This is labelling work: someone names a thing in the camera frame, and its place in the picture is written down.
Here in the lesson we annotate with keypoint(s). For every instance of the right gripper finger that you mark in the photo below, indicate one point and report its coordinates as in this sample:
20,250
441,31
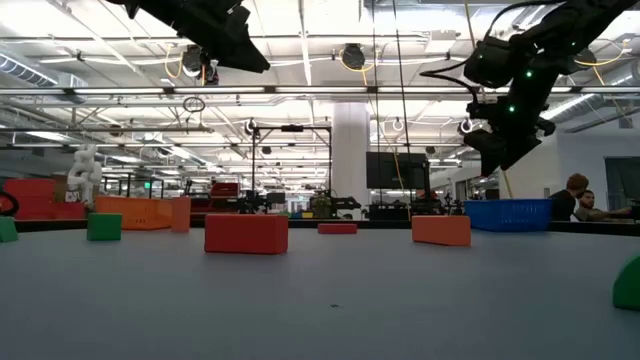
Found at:
487,150
520,150

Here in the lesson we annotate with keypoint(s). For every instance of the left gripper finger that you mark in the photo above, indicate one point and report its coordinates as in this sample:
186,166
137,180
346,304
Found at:
250,59

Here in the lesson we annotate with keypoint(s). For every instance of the orange block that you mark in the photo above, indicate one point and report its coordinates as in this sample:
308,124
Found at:
441,231
180,215

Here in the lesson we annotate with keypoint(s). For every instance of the red rectangular block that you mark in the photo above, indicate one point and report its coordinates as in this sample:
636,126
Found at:
337,229
246,234

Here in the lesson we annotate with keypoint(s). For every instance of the green half-round block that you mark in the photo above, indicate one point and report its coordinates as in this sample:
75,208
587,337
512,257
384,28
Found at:
629,285

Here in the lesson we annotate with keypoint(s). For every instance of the green cube block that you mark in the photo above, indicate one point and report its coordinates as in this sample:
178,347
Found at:
104,227

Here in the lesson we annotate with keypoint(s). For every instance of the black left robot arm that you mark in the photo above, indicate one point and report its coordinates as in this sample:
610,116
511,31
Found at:
150,7

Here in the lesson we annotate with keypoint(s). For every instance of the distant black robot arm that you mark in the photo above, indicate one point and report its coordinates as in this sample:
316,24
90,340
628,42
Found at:
345,202

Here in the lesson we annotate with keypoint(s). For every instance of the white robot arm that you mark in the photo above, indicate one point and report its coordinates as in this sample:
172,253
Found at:
84,172

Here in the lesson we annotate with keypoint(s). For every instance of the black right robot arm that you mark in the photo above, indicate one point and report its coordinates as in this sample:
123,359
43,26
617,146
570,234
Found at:
575,25

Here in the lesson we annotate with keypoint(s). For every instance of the small hanging reel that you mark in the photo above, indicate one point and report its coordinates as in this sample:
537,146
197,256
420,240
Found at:
250,126
466,125
397,124

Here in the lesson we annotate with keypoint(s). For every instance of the blue plastic basket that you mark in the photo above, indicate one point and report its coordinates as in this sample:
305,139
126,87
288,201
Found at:
507,215

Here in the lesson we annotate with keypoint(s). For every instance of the person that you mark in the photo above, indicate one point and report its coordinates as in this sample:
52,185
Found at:
565,202
592,210

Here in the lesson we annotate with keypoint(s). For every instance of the black monitor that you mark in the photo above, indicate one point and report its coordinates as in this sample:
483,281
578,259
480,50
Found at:
395,170

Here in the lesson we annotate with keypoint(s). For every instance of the dark window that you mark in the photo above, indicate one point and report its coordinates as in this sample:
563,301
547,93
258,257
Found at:
622,180

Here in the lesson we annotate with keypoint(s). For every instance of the red toolbox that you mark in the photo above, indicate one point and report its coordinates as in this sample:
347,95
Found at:
225,190

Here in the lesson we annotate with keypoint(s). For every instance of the white column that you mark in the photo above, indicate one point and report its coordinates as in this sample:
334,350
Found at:
350,150

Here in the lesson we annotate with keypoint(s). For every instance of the small yellow bin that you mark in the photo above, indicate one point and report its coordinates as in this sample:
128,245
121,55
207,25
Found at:
307,215

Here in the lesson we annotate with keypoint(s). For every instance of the orange plastic basket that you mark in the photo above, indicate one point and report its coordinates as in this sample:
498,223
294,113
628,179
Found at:
140,212

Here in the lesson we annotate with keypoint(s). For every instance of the red storage crate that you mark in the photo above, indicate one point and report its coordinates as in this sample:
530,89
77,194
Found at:
30,190
50,210

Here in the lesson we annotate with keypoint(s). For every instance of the black frame rig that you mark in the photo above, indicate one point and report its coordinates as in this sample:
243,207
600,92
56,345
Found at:
253,165

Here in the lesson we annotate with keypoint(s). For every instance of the black table frame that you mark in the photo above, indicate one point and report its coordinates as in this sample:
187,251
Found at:
390,224

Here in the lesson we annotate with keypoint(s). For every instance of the ceiling air duct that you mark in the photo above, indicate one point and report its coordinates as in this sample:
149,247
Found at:
25,70

